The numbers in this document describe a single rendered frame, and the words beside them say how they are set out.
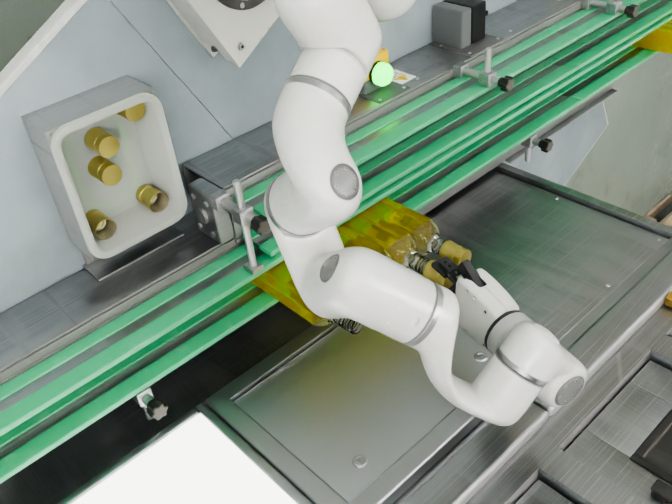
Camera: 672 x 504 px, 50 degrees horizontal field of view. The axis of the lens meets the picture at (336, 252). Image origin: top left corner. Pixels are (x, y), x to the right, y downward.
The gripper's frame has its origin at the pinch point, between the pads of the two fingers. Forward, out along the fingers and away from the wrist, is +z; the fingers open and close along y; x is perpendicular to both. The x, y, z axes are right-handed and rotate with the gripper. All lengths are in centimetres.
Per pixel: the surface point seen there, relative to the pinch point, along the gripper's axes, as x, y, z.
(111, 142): 41, 27, 26
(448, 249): -3.8, 1.1, 4.6
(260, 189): 21.1, 13.6, 22.0
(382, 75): -10.9, 19.4, 35.7
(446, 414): 10.1, -12.6, -14.6
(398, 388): 13.4, -12.7, -6.1
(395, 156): -8.9, 5.8, 29.1
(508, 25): -51, 15, 48
